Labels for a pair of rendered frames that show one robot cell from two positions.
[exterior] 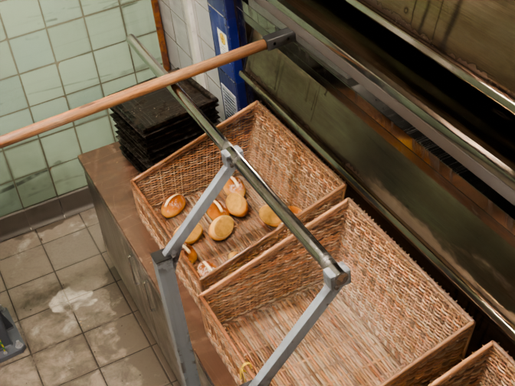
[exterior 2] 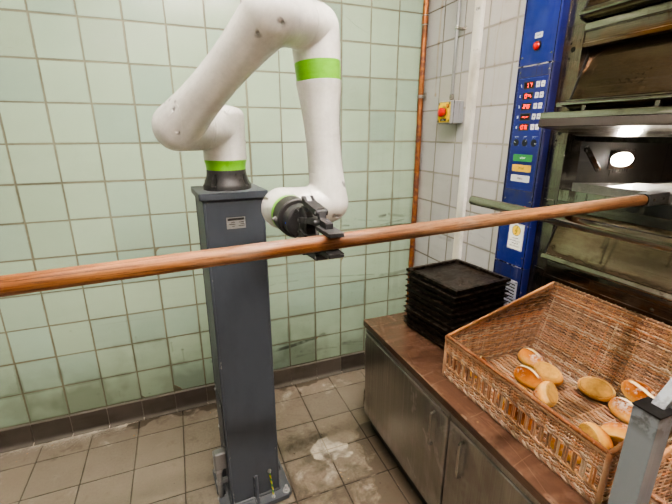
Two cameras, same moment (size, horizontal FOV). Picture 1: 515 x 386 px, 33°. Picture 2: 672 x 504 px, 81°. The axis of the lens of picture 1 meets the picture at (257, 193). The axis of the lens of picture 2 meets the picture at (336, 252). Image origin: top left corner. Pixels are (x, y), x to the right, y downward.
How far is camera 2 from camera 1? 1.60 m
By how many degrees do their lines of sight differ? 21
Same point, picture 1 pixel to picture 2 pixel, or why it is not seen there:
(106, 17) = not seen: hidden behind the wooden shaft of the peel
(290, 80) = (631, 251)
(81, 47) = (359, 249)
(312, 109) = not seen: outside the picture
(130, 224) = (436, 379)
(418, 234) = not seen: outside the picture
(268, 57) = (587, 237)
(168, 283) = (655, 455)
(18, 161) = (296, 328)
